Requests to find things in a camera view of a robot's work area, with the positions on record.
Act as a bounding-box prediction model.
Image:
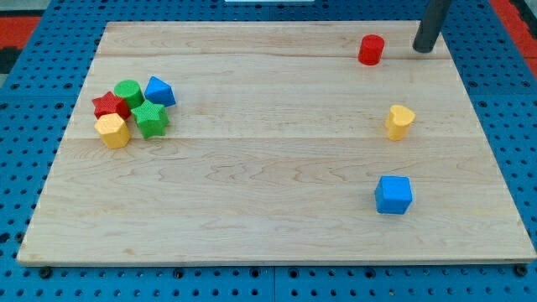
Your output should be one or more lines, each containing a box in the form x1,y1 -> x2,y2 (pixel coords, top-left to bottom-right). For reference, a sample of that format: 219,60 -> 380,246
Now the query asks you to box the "wooden board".
18,21 -> 536,267

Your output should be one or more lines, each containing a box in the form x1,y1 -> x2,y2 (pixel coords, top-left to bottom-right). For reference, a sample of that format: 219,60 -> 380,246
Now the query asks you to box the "red star block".
91,91 -> 131,120

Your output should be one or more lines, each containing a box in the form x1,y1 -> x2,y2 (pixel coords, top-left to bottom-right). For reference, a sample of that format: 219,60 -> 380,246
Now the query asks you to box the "blue triangle block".
144,75 -> 176,107

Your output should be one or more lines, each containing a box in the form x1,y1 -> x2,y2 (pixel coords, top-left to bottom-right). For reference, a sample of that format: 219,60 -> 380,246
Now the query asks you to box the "blue cube block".
374,175 -> 414,215

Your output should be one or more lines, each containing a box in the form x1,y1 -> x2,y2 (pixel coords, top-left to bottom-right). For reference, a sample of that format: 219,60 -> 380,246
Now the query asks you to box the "green star block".
131,100 -> 169,139

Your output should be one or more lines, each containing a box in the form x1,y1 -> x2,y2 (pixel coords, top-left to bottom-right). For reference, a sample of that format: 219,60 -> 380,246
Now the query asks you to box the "yellow heart block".
385,105 -> 415,141

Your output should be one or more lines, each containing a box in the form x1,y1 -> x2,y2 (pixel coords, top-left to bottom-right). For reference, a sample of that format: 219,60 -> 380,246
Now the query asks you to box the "yellow hexagon block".
94,113 -> 131,149

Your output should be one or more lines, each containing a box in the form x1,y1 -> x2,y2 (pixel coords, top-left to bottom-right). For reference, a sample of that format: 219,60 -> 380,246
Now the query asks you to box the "green cylinder block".
113,79 -> 144,109

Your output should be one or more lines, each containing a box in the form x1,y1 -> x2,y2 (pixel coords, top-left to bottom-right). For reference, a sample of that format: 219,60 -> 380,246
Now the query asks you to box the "red cylinder block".
357,34 -> 385,65

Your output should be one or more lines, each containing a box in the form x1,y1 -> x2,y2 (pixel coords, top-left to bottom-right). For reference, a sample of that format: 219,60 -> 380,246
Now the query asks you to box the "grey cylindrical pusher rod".
413,0 -> 452,54

